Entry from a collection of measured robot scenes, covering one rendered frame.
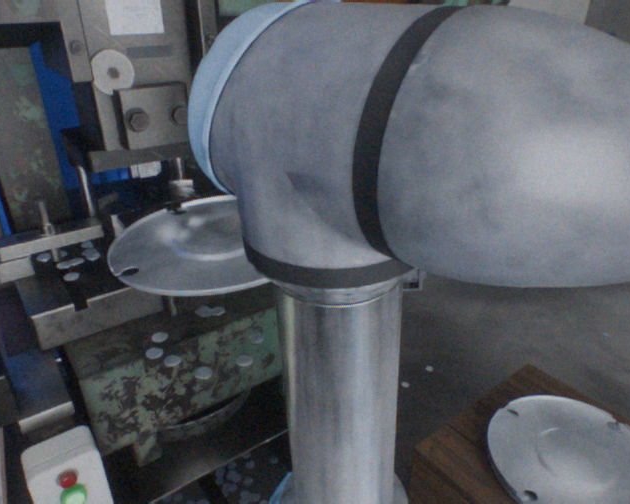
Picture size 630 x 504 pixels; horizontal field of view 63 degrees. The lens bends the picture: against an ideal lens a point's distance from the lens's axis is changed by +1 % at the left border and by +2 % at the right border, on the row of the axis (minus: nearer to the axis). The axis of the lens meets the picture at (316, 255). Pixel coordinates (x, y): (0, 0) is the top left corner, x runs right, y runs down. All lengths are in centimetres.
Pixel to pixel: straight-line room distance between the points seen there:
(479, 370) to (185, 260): 126
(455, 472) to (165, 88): 78
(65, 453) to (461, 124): 60
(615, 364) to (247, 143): 179
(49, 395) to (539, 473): 77
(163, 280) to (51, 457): 23
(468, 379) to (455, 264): 151
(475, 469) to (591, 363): 99
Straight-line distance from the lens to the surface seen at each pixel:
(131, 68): 77
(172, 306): 81
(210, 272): 62
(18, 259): 89
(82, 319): 81
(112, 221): 87
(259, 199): 26
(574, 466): 104
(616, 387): 187
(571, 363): 190
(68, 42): 73
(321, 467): 40
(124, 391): 78
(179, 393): 83
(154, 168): 89
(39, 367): 80
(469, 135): 19
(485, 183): 19
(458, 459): 101
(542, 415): 111
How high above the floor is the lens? 110
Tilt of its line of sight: 28 degrees down
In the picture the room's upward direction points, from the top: straight up
